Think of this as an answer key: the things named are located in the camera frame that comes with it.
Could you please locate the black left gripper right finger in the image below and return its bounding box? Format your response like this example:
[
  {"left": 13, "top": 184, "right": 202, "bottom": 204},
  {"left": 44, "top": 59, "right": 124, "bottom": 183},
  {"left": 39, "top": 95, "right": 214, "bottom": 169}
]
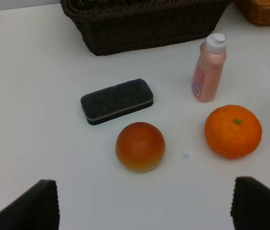
[{"left": 230, "top": 176, "right": 270, "bottom": 230}]

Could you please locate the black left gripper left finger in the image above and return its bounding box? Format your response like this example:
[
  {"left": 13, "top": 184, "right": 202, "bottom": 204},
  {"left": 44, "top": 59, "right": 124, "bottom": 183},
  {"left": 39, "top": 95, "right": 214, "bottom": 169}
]
[{"left": 0, "top": 180, "right": 60, "bottom": 230}]

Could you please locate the orange mandarin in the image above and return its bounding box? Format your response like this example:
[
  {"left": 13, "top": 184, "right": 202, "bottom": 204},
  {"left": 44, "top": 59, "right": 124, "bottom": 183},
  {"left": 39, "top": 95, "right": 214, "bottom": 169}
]
[{"left": 204, "top": 104, "right": 262, "bottom": 160}]

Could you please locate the round bread bun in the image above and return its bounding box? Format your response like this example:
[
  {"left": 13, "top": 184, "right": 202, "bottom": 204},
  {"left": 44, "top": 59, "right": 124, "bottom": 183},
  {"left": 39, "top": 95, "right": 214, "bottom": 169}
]
[{"left": 115, "top": 122, "right": 166, "bottom": 173}]

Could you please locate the black whiteboard eraser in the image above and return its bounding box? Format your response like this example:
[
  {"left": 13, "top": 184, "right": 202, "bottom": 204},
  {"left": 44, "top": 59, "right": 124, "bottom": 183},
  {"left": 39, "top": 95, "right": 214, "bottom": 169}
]
[{"left": 80, "top": 79, "right": 154, "bottom": 125}]

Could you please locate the pink squeeze bottle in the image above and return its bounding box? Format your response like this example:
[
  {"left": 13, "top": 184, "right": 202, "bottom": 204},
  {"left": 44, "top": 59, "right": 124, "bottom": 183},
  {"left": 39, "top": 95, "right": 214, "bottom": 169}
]
[{"left": 191, "top": 33, "right": 226, "bottom": 102}]

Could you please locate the orange wicker basket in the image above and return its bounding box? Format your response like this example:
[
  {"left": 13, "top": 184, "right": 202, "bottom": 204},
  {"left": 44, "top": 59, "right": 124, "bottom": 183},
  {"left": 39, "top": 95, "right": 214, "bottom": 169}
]
[{"left": 233, "top": 0, "right": 270, "bottom": 26}]

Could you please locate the dark brown wicker basket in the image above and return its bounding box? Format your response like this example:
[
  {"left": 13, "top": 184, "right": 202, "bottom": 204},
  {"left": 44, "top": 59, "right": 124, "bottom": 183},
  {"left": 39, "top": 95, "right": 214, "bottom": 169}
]
[{"left": 60, "top": 0, "right": 230, "bottom": 56}]

